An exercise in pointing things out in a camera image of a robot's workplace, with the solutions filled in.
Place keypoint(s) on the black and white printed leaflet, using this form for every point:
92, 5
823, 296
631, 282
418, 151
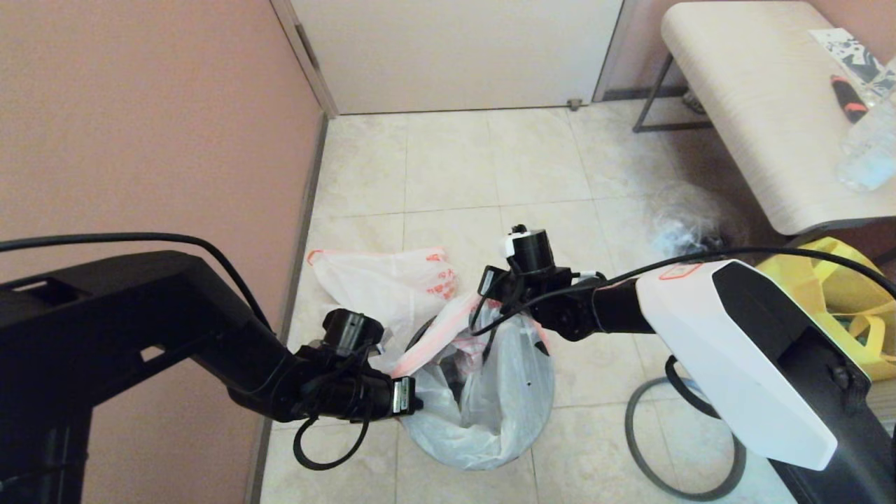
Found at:
843, 50

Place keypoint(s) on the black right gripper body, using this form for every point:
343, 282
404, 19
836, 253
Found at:
532, 280

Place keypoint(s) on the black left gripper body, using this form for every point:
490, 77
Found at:
343, 392

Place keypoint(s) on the black and orange tool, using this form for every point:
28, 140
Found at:
845, 101

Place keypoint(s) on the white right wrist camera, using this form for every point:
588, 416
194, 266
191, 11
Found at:
514, 245

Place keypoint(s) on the small grey striped object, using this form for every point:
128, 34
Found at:
691, 103

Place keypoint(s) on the clear bag with dark items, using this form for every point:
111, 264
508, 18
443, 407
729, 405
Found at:
682, 224

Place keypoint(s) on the black round trash bin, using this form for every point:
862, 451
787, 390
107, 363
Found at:
458, 381

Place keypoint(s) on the long dark grey baseboard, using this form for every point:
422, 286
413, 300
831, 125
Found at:
311, 182

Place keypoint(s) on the white plastic bag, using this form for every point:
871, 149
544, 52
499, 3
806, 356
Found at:
378, 280

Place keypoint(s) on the orange print plastic bag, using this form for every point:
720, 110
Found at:
518, 392

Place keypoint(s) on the yellow fabric tote bag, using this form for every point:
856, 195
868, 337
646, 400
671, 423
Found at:
840, 287

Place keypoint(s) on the beige wood grain table top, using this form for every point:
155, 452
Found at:
756, 105

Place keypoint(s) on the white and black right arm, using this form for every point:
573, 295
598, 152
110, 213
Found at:
735, 350

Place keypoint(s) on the clear plastic bottle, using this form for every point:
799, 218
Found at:
868, 154

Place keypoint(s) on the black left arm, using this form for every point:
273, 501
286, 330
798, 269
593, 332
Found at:
105, 315

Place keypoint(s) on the white door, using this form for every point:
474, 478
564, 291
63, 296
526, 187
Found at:
455, 56

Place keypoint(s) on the short dark grey baseboard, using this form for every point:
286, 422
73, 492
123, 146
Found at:
630, 94

